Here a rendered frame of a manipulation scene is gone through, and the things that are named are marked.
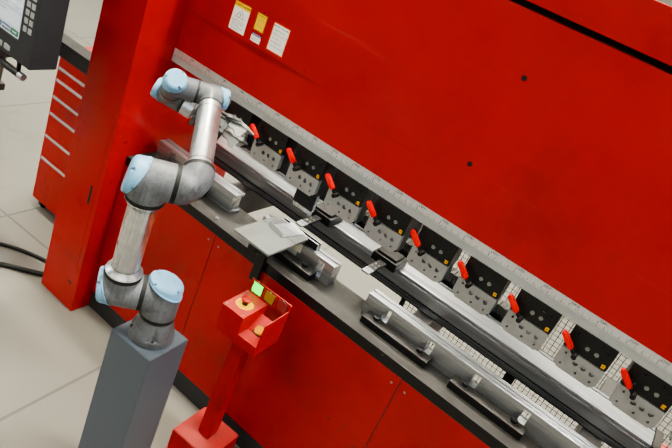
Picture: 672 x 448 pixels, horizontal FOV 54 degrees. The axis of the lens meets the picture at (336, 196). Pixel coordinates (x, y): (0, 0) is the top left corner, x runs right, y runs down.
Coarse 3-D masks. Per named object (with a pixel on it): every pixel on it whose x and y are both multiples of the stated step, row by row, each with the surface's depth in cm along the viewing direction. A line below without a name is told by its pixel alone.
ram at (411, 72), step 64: (192, 0) 275; (256, 0) 258; (320, 0) 242; (384, 0) 228; (448, 0) 216; (512, 0) 209; (256, 64) 263; (320, 64) 247; (384, 64) 232; (448, 64) 220; (512, 64) 208; (576, 64) 198; (640, 64) 188; (320, 128) 252; (384, 128) 237; (448, 128) 224; (512, 128) 212; (576, 128) 201; (640, 128) 191; (384, 192) 241; (448, 192) 228; (512, 192) 215; (576, 192) 204; (640, 192) 194; (512, 256) 219; (576, 256) 208; (640, 256) 197; (576, 320) 211; (640, 320) 201
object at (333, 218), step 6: (318, 204) 289; (324, 204) 291; (318, 210) 287; (324, 210) 286; (312, 216) 284; (318, 216) 286; (324, 216) 284; (330, 216) 284; (336, 216) 288; (300, 222) 275; (306, 222) 277; (312, 222) 279; (324, 222) 285; (330, 222) 283; (336, 222) 289
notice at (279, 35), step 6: (276, 24) 254; (276, 30) 255; (282, 30) 253; (288, 30) 252; (270, 36) 257; (276, 36) 255; (282, 36) 254; (288, 36) 252; (270, 42) 257; (276, 42) 256; (282, 42) 254; (270, 48) 258; (276, 48) 256; (282, 48) 255; (276, 54) 257; (282, 54) 255
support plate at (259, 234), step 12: (276, 216) 273; (240, 228) 254; (252, 228) 258; (264, 228) 261; (252, 240) 250; (264, 240) 253; (276, 240) 256; (288, 240) 260; (300, 240) 263; (264, 252) 246; (276, 252) 250
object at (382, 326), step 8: (368, 312) 254; (360, 320) 252; (368, 320) 250; (376, 328) 248; (384, 328) 249; (392, 328) 250; (384, 336) 247; (392, 336) 246; (400, 336) 248; (392, 344) 246; (400, 344) 244; (408, 344) 245; (408, 352) 243; (424, 352) 245; (416, 360) 241; (424, 360) 240
